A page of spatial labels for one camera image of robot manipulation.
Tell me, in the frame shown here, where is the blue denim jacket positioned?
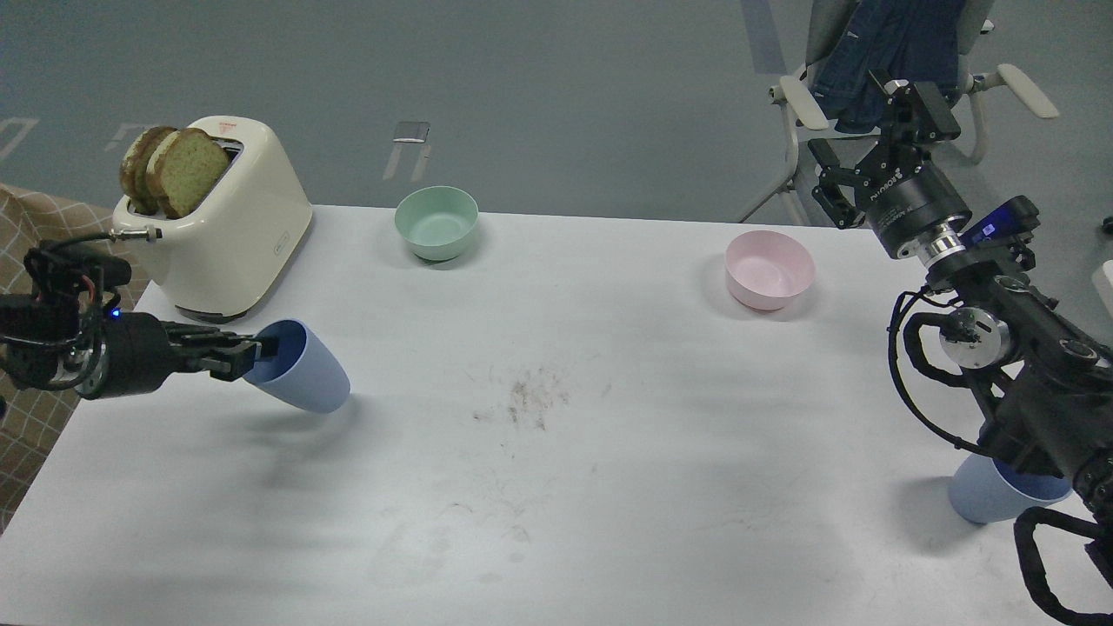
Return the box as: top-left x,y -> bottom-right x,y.
812,1 -> 965,135

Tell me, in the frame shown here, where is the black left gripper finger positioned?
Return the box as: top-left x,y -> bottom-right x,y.
205,331 -> 279,362
196,348 -> 262,382

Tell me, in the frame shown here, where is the blue cup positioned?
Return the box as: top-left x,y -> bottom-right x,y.
243,317 -> 349,415
947,453 -> 1072,524

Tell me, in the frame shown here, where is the front bread slice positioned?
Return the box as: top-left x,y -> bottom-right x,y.
144,127 -> 230,219

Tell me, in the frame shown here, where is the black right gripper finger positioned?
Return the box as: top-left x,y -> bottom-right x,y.
868,69 -> 962,145
808,139 -> 870,229

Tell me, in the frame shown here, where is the green bowl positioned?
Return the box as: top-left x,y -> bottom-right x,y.
394,185 -> 477,262

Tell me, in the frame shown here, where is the beige checked cloth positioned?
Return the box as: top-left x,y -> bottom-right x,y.
1,183 -> 111,529

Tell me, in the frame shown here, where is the bread slice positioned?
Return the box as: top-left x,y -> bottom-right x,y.
118,126 -> 178,216
144,127 -> 230,219

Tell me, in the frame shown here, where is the grey office chair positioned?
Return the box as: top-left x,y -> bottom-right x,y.
739,1 -> 1060,258

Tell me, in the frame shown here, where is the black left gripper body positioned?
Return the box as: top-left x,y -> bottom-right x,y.
87,313 -> 218,400

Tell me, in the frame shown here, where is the rear bread slice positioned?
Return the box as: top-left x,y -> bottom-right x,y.
118,126 -> 178,216

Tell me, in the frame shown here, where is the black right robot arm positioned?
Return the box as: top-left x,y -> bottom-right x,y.
810,70 -> 1110,625

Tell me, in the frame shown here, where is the cream toaster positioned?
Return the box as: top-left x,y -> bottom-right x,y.
112,116 -> 311,323

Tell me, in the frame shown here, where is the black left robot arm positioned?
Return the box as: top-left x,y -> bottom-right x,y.
1,227 -> 279,399

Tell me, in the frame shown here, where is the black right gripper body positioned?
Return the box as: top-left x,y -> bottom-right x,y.
846,135 -> 971,260

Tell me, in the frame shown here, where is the pink bowl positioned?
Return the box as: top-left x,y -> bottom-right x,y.
723,229 -> 817,310

